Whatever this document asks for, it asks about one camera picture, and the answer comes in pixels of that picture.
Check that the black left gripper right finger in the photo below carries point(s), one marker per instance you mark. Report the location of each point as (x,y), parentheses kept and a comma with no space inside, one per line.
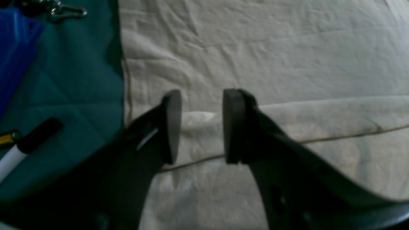
(299,190)

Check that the white marker with black cap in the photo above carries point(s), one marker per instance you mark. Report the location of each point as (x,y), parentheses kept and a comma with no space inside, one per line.
(27,145)

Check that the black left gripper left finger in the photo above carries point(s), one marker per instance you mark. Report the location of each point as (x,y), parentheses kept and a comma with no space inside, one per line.
(107,191)

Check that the blue box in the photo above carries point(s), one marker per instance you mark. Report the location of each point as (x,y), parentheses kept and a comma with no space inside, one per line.
(18,48)

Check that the yellow battery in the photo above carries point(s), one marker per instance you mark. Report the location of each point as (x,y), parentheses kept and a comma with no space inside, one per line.
(9,138)

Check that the beige T-shirt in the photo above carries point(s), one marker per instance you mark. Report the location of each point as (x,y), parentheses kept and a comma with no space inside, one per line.
(333,74)

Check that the blue tablecloth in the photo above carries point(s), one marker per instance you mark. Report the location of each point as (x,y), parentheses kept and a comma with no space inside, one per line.
(77,78)

